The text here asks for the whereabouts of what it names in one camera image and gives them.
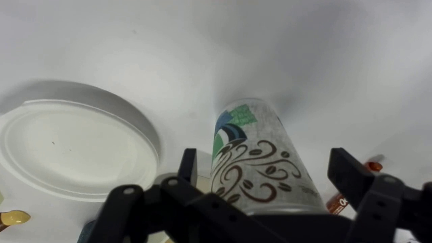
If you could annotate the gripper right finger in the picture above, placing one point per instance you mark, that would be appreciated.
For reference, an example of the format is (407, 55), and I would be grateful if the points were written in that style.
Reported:
(371, 192)

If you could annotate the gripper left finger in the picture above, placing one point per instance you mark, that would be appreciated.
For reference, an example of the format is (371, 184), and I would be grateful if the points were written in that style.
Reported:
(175, 206)

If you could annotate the dark teal cloth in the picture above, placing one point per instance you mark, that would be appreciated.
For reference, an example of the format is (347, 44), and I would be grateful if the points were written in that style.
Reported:
(86, 233)

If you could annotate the printed paper cup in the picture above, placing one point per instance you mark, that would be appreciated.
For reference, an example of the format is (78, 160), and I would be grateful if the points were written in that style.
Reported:
(260, 162)

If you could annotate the white paper plate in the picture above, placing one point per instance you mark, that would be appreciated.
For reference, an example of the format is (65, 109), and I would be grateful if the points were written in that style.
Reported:
(77, 148)

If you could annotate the yellow plastic spoon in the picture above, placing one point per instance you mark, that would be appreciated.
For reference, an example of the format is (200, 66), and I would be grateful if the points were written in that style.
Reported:
(13, 217)

